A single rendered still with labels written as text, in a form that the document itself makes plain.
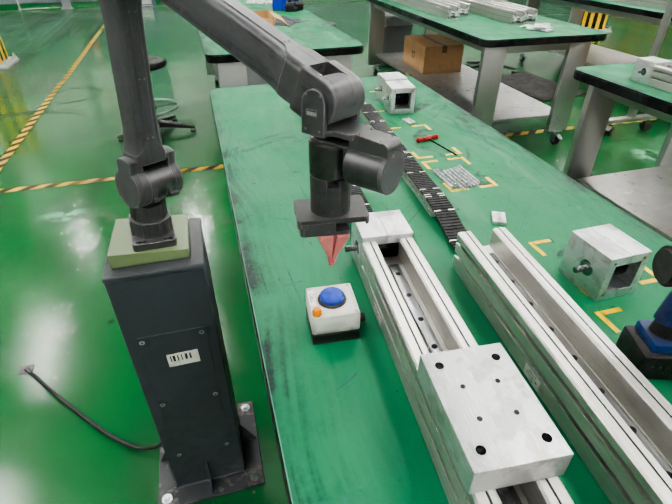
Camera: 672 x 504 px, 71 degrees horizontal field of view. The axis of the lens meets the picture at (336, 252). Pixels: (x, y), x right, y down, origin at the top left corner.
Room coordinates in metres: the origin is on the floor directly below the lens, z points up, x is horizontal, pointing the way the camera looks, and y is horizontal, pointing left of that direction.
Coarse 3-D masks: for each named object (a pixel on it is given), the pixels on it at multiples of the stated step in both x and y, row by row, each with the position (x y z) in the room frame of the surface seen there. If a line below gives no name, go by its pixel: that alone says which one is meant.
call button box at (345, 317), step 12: (312, 288) 0.62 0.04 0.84; (324, 288) 0.62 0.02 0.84; (348, 288) 0.62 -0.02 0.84; (312, 300) 0.59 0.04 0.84; (348, 300) 0.59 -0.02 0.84; (324, 312) 0.56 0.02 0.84; (336, 312) 0.56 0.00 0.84; (348, 312) 0.56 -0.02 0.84; (360, 312) 0.60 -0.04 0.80; (312, 324) 0.55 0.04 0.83; (324, 324) 0.55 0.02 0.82; (336, 324) 0.55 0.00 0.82; (348, 324) 0.56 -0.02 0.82; (312, 336) 0.55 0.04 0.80; (324, 336) 0.55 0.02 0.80; (336, 336) 0.55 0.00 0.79; (348, 336) 0.56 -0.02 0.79
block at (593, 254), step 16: (608, 224) 0.77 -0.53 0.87; (576, 240) 0.74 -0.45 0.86; (592, 240) 0.72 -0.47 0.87; (608, 240) 0.72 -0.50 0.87; (624, 240) 0.72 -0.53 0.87; (576, 256) 0.72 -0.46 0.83; (592, 256) 0.69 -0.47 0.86; (608, 256) 0.67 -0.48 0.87; (624, 256) 0.67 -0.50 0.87; (640, 256) 0.68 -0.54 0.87; (576, 272) 0.69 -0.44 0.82; (592, 272) 0.68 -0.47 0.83; (608, 272) 0.66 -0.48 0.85; (624, 272) 0.70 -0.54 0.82; (640, 272) 0.68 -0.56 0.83; (592, 288) 0.67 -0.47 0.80; (608, 288) 0.67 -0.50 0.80; (624, 288) 0.67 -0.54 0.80
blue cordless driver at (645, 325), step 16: (656, 256) 0.53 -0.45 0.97; (656, 272) 0.52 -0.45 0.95; (640, 320) 0.54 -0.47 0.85; (656, 320) 0.51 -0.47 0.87; (624, 336) 0.53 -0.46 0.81; (640, 336) 0.52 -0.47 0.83; (656, 336) 0.50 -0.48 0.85; (624, 352) 0.52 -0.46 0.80; (640, 352) 0.49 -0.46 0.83; (656, 352) 0.48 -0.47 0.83; (640, 368) 0.48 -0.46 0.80; (656, 368) 0.47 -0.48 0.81
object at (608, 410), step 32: (480, 256) 0.68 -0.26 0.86; (512, 256) 0.70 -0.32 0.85; (480, 288) 0.66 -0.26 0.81; (512, 288) 0.59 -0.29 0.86; (544, 288) 0.60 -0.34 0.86; (512, 320) 0.54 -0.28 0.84; (544, 320) 0.55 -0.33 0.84; (576, 320) 0.52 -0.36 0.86; (512, 352) 0.52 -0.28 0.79; (544, 352) 0.46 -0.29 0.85; (576, 352) 0.49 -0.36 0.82; (608, 352) 0.45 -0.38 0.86; (544, 384) 0.44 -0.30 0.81; (576, 384) 0.40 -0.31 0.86; (608, 384) 0.43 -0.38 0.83; (640, 384) 0.40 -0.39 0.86; (576, 416) 0.38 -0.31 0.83; (608, 416) 0.35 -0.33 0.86; (640, 416) 0.37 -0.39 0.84; (576, 448) 0.36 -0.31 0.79; (608, 448) 0.32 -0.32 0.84; (640, 448) 0.31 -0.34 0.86; (608, 480) 0.30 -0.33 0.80; (640, 480) 0.28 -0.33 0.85
